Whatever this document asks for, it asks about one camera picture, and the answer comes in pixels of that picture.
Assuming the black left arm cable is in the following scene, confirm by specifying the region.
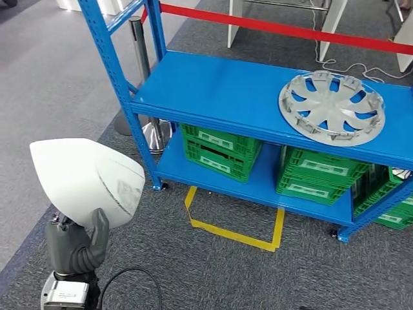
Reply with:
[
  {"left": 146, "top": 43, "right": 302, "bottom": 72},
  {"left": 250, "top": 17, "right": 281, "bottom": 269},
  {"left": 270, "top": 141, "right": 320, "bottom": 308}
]
[{"left": 96, "top": 267, "right": 162, "bottom": 310}]

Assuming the white floor cable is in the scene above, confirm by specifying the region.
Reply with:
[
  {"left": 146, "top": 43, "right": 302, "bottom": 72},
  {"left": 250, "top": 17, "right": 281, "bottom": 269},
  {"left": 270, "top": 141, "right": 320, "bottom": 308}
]
[{"left": 309, "top": 0, "right": 413, "bottom": 84}]

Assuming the silver wheel cover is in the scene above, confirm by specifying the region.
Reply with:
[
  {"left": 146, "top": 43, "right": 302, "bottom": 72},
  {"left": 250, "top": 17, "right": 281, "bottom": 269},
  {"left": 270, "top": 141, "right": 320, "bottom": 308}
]
[{"left": 278, "top": 70, "right": 386, "bottom": 148}]

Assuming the green plastic crate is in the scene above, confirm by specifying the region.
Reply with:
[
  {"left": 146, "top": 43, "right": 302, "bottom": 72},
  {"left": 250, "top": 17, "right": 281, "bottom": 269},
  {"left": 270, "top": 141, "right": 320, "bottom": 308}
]
[
  {"left": 374, "top": 167, "right": 413, "bottom": 231},
  {"left": 352, "top": 163, "right": 393, "bottom": 219},
  {"left": 179, "top": 124, "right": 262, "bottom": 184},
  {"left": 276, "top": 145, "right": 371, "bottom": 206}
]

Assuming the blue metal shelf rack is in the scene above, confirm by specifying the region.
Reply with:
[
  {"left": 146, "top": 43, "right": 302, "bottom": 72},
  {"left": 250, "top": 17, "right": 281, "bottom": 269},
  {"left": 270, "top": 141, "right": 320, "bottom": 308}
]
[{"left": 77, "top": 0, "right": 413, "bottom": 245}]

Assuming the white desk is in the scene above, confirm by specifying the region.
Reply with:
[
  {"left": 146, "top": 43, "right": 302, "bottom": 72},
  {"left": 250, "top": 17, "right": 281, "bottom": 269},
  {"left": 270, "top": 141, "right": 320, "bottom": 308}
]
[
  {"left": 393, "top": 0, "right": 413, "bottom": 74},
  {"left": 227, "top": 0, "right": 348, "bottom": 63}
]

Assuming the white platform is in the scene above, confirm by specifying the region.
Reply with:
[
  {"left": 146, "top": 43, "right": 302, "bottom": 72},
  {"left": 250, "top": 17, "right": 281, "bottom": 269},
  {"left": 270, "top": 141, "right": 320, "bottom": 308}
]
[{"left": 56, "top": 0, "right": 136, "bottom": 17}]

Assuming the red barrier belt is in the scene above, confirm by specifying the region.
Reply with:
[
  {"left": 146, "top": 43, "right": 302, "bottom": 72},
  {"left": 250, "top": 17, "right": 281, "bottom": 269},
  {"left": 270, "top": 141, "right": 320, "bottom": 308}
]
[{"left": 141, "top": 3, "right": 413, "bottom": 56}]

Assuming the white plastic body part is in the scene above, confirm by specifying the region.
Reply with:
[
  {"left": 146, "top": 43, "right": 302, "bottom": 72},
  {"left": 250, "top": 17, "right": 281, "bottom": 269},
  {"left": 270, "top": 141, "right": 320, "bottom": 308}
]
[{"left": 29, "top": 138, "right": 145, "bottom": 230}]

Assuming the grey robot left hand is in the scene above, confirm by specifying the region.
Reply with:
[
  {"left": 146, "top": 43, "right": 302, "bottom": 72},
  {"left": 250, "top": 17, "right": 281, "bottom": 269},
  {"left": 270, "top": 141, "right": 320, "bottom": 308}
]
[{"left": 46, "top": 208, "right": 111, "bottom": 277}]

